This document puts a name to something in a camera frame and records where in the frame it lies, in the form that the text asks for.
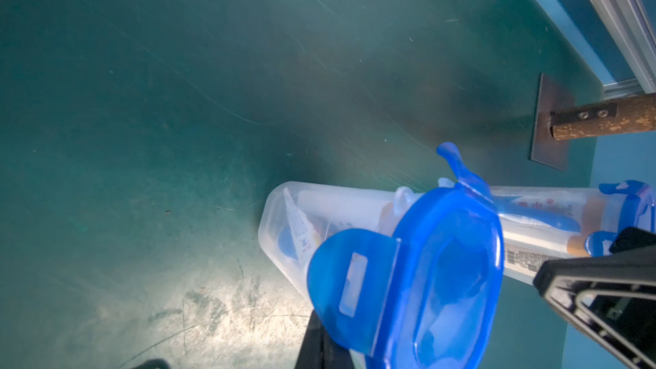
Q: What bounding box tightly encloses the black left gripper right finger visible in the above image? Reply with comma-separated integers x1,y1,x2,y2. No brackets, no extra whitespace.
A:
325,338,355,369

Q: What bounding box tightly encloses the pink artificial blossom tree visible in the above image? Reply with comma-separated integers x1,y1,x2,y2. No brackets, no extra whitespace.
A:
550,93,655,141

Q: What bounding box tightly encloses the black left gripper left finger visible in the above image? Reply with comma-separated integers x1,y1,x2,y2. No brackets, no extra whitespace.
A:
294,311,326,369

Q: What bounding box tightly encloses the clear blue-lid container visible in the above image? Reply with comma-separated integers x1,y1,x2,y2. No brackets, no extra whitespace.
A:
503,230,618,285
491,179,655,234
258,143,504,368

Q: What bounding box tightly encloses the dark metal tree base plate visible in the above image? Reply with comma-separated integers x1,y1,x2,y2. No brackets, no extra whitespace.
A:
530,73,574,171

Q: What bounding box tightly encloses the right aluminium corner post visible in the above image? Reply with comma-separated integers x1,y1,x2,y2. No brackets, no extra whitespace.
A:
589,0,655,94

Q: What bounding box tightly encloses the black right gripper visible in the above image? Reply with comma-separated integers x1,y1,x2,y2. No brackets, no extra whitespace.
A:
533,227,655,368

